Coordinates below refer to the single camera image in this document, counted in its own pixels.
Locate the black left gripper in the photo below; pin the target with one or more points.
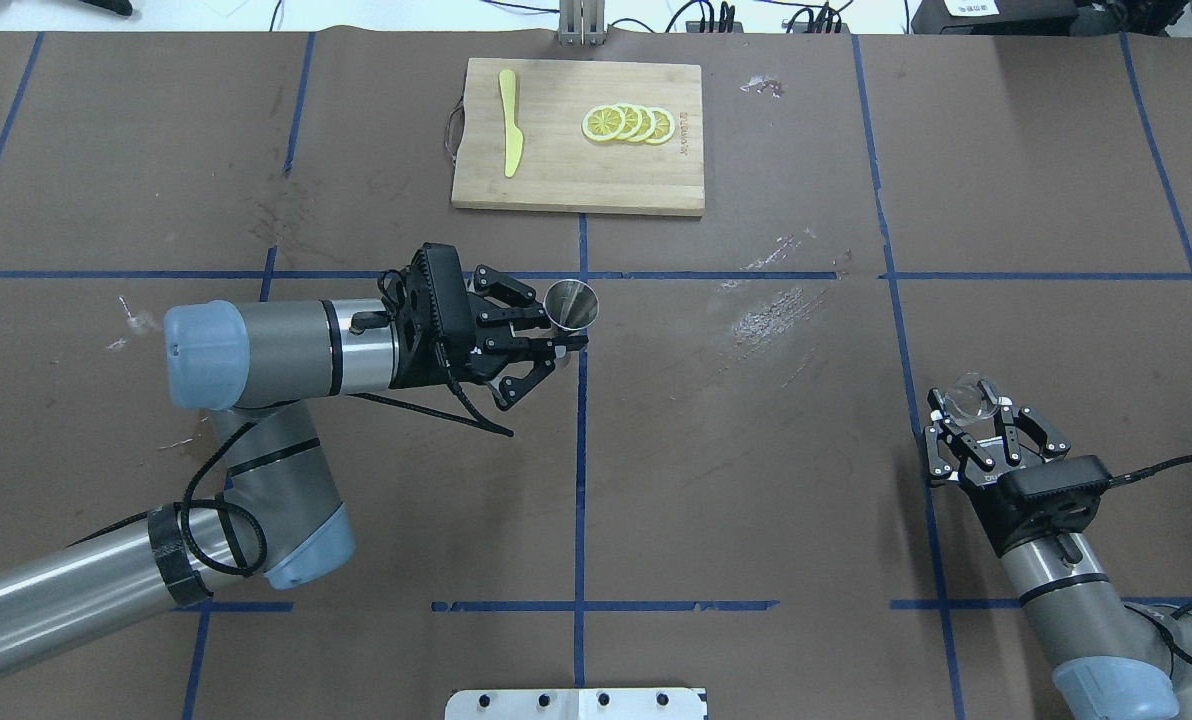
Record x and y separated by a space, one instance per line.
483 345

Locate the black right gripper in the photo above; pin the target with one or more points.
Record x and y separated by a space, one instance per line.
996 520

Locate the clear glass shaker cup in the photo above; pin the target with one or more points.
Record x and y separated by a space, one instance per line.
971 399

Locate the steel jigger measuring cup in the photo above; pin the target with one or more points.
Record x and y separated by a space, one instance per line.
571 307

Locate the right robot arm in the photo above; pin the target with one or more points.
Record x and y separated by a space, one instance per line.
1110 658

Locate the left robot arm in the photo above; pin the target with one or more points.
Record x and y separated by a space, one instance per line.
216 559

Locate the yellow plastic knife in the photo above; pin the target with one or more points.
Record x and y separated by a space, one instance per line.
514 140

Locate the wooden cutting board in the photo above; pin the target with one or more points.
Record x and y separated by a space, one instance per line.
563 171

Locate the black box with label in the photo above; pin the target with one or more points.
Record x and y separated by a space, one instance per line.
1019 18

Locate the black handheld controller tool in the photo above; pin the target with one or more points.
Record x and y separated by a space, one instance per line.
121 8

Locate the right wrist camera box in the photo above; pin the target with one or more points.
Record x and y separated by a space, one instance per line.
1083 474

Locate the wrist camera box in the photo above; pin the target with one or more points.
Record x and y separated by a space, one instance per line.
1083 474
448 313

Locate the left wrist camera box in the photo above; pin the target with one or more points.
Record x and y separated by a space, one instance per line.
448 313

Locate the aluminium frame post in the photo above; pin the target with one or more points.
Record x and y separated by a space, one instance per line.
582 23

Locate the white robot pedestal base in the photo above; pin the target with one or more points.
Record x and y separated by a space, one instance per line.
579 703

